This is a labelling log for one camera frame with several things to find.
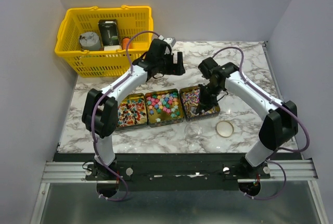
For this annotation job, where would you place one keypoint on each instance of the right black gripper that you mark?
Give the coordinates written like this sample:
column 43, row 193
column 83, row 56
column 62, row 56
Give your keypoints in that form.
column 204, row 103

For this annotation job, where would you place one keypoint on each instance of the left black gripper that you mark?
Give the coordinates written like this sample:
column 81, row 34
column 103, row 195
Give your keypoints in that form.
column 175, row 69

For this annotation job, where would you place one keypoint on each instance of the tin of rainbow lollipops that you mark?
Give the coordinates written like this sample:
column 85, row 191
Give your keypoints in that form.
column 189, row 98

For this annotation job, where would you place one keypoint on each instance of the tin of star candies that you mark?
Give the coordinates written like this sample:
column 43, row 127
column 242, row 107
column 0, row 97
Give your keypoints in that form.
column 164, row 108

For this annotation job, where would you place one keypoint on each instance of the tin of dark lollipops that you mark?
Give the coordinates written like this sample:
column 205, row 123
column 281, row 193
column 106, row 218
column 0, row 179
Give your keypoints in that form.
column 132, row 113

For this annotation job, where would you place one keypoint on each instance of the silver metal scoop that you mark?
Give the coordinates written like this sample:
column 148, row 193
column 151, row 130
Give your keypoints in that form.
column 194, row 111

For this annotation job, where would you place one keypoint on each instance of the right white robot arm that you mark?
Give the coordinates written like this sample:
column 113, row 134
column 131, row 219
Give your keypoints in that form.
column 278, row 126

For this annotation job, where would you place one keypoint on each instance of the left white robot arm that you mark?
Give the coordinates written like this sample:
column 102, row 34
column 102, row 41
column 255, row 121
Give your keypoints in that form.
column 100, row 113

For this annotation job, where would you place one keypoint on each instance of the clear glass jar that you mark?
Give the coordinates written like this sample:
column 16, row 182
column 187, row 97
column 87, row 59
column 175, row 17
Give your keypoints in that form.
column 193, row 131

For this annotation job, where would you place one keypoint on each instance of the round jar lid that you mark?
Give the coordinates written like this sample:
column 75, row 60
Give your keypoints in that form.
column 224, row 129

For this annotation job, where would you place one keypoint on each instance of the orange bottle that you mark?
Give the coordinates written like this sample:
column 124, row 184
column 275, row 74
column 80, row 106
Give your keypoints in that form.
column 126, row 43

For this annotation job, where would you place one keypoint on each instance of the yellow plastic shopping basket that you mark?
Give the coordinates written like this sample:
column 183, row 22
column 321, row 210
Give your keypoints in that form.
column 133, row 22

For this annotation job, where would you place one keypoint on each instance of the white box in basket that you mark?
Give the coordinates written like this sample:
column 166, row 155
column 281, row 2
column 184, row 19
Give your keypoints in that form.
column 112, row 48

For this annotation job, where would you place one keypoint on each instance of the black carton box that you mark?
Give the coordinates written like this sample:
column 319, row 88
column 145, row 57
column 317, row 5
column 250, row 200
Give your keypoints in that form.
column 109, row 32

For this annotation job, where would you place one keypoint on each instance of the grey crumpled can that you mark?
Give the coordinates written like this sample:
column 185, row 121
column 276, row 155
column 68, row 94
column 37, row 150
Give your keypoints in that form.
column 89, row 41

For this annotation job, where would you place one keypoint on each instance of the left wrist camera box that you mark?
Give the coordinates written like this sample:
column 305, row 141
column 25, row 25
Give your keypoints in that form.
column 170, row 40

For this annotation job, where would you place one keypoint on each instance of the black mounting base rail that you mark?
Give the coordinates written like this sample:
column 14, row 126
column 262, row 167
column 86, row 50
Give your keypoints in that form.
column 176, row 172

